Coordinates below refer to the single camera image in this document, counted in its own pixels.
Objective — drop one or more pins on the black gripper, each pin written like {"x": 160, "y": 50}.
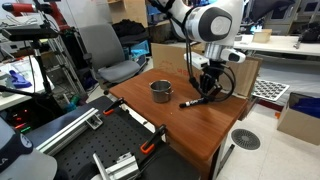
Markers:
{"x": 209, "y": 82}

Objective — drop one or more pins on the black and white marker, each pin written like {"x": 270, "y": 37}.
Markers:
{"x": 192, "y": 103}

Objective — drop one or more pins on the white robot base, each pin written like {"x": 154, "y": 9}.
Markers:
{"x": 20, "y": 160}

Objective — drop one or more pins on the small metal cup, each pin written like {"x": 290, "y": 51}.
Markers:
{"x": 161, "y": 91}

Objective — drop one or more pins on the brown cardboard panel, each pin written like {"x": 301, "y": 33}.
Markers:
{"x": 170, "y": 58}

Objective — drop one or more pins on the checkerboard calibration board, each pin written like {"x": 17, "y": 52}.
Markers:
{"x": 269, "y": 90}

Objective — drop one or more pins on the round floor drain grate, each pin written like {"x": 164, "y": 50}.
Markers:
{"x": 245, "y": 139}

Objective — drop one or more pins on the small wooden box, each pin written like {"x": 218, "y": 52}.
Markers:
{"x": 262, "y": 36}

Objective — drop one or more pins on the near orange black clamp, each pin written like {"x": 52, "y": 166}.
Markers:
{"x": 150, "y": 144}

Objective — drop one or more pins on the orange black clamp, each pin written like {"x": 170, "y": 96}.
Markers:
{"x": 150, "y": 144}
{"x": 114, "y": 105}

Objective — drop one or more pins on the white side table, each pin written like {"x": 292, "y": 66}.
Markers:
{"x": 278, "y": 44}

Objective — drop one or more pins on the open cardboard box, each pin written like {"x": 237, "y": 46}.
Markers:
{"x": 300, "y": 117}

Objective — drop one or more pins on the black perforated breadboard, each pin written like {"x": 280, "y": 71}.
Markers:
{"x": 119, "y": 134}

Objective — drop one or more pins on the far orange black clamp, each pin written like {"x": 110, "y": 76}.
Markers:
{"x": 114, "y": 105}

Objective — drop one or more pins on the grey office chair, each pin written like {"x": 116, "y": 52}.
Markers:
{"x": 105, "y": 55}

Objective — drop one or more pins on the blue glove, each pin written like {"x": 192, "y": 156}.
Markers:
{"x": 18, "y": 80}

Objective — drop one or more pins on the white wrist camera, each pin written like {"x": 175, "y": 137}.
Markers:
{"x": 199, "y": 61}

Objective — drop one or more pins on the short aluminium rail bracket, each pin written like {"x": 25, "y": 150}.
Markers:
{"x": 125, "y": 168}

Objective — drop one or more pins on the long aluminium rail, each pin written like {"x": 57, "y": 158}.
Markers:
{"x": 65, "y": 136}

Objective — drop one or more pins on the black camera on tripod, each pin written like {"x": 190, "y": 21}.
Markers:
{"x": 34, "y": 35}

